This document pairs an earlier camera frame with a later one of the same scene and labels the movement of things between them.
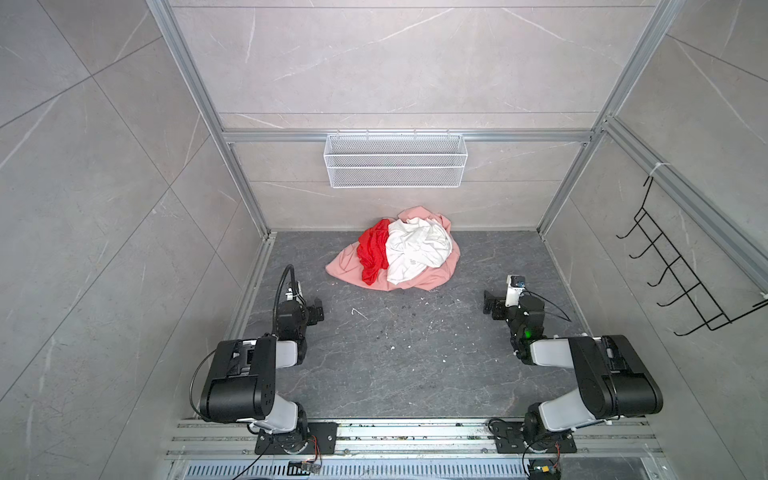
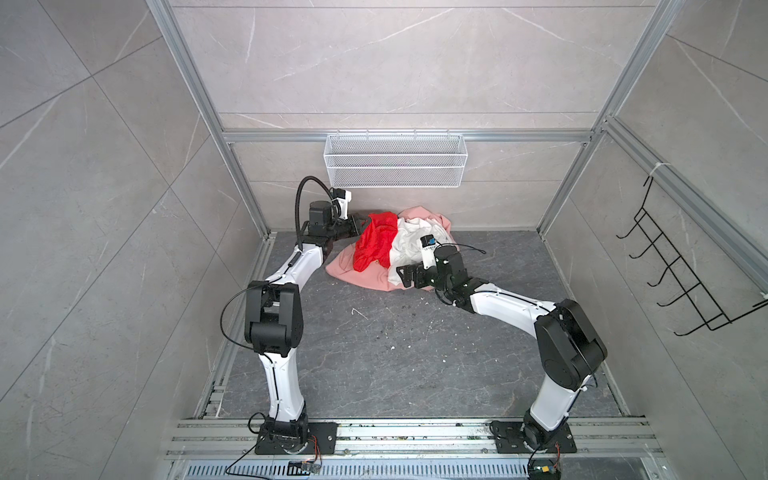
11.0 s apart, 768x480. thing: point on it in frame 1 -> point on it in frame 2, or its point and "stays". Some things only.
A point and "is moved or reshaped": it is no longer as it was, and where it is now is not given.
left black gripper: (318, 313) -> (356, 228)
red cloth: (372, 250) is moved or reshaped
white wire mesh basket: (391, 161) stays
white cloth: (414, 244) stays
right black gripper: (490, 305) -> (419, 271)
